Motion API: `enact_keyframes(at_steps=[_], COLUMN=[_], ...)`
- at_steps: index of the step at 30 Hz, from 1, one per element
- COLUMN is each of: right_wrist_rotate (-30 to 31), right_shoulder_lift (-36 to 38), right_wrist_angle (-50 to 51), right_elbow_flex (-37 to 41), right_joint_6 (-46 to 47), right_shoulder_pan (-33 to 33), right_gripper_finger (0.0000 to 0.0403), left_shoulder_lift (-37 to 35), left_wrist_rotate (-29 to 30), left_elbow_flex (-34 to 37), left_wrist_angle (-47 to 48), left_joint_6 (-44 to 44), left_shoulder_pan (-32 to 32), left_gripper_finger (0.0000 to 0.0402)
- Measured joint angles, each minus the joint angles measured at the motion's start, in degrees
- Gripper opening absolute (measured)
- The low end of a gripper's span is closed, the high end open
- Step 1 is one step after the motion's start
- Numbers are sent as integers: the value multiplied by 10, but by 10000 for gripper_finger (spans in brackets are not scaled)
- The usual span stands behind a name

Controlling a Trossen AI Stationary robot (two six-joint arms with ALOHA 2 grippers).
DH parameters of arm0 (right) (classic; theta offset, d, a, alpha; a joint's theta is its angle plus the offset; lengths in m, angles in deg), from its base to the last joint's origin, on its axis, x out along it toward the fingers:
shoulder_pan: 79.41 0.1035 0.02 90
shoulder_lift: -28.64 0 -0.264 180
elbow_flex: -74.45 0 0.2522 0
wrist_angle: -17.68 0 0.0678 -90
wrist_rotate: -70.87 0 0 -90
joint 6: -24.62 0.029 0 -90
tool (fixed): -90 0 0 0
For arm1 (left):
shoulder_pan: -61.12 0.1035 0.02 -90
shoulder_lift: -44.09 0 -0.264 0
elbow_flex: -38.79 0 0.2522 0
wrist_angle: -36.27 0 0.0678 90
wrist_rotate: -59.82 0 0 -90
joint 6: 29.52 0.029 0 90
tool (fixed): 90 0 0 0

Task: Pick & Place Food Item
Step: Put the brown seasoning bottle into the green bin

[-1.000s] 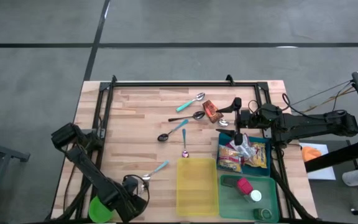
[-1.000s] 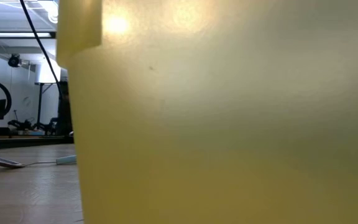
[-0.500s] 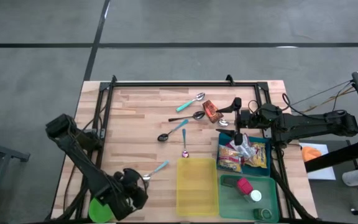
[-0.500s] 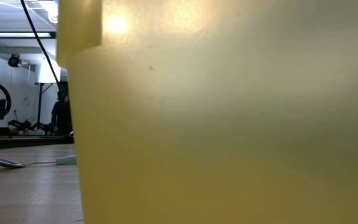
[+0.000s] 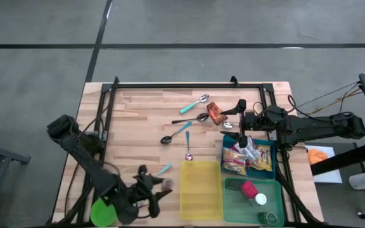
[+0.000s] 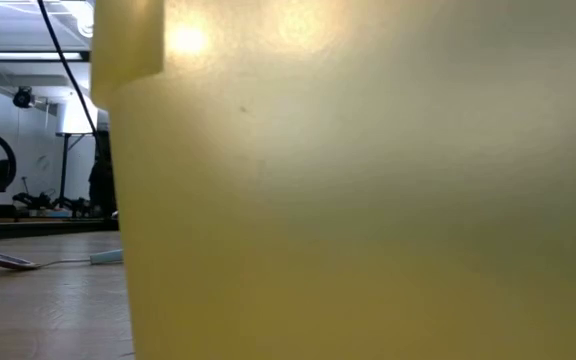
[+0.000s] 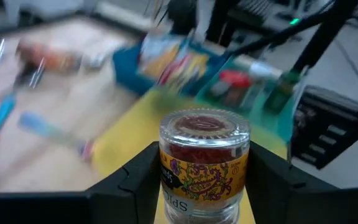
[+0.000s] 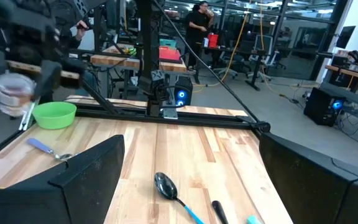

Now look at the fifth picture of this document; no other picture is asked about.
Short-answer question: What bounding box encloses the teal-handled silver spoon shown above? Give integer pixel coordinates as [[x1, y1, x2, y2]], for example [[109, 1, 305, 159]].
[[178, 94, 210, 115]]

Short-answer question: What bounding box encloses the all-black metal spoon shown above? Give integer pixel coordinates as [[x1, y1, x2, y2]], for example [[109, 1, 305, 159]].
[[170, 113, 210, 125]]

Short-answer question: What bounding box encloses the yellow snack bag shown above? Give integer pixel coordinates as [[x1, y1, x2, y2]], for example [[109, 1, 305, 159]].
[[248, 144, 272, 172]]

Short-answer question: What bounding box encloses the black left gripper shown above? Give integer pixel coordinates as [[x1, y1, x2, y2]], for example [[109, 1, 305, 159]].
[[114, 164, 174, 225]]

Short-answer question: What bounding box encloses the brown snack bar wrapper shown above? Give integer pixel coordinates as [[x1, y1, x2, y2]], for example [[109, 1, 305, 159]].
[[205, 101, 229, 126]]

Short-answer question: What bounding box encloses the green-lid glass spice jar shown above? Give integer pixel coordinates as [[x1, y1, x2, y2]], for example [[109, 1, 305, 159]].
[[258, 211, 278, 225]]

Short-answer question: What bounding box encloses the yellow plastic bin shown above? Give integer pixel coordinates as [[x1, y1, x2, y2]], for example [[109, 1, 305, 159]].
[[179, 159, 224, 221]]

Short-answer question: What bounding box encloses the green black pepper tin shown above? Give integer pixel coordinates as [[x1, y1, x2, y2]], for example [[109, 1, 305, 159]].
[[225, 179, 243, 192]]

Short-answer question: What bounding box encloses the red-lid paprika tin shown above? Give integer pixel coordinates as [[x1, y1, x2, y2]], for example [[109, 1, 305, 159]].
[[241, 180, 259, 199]]

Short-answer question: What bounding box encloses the light-blue-handled silver utensil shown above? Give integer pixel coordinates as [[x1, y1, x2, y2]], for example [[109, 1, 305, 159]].
[[155, 163, 174, 177]]

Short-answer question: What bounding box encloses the white paper sheet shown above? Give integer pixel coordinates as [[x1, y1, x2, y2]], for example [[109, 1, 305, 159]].
[[304, 144, 343, 184]]

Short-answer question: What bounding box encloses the orange round object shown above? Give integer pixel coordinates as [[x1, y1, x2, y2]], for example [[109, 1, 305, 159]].
[[307, 148, 329, 166]]

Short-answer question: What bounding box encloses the blue plastic bin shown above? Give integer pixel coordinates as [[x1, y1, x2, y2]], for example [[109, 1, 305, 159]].
[[222, 135, 278, 181]]

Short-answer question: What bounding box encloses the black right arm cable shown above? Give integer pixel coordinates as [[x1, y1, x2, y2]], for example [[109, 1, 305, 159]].
[[286, 94, 316, 118]]

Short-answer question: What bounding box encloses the white-lid glass spice jar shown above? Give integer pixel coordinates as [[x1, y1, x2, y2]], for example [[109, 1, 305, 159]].
[[252, 193, 268, 207]]

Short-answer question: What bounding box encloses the yellow floor cable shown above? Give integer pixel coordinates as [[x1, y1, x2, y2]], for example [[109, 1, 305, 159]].
[[309, 90, 362, 115]]

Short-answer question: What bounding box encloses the black floor cable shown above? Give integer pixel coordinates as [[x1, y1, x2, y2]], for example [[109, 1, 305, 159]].
[[296, 81, 361, 109]]

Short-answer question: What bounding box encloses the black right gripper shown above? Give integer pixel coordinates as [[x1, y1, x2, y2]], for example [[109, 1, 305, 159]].
[[219, 99, 290, 149]]

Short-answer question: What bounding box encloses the iridescent rainbow spoon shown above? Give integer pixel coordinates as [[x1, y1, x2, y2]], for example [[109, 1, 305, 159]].
[[184, 130, 194, 162]]

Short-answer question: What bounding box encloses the orange ramen noodle packet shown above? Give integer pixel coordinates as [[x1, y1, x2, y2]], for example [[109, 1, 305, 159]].
[[222, 147, 248, 177]]

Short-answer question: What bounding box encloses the silver snack packet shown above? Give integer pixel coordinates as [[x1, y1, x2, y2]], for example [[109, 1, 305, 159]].
[[231, 136, 262, 162]]

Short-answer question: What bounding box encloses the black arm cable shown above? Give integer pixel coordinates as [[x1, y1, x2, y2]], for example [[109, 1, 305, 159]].
[[286, 94, 316, 118], [80, 104, 110, 137]]

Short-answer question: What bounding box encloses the small silver spoon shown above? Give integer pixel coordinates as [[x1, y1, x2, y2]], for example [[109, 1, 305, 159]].
[[222, 120, 243, 130]]

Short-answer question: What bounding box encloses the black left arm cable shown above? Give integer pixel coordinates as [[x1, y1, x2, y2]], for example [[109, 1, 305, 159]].
[[80, 104, 110, 137]]

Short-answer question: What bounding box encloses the black-bowl blue-handled spoon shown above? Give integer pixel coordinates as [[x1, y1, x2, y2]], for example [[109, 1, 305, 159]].
[[160, 121, 193, 146]]

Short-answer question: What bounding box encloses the green plastic bin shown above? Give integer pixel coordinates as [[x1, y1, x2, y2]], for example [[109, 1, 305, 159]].
[[222, 177, 285, 227]]

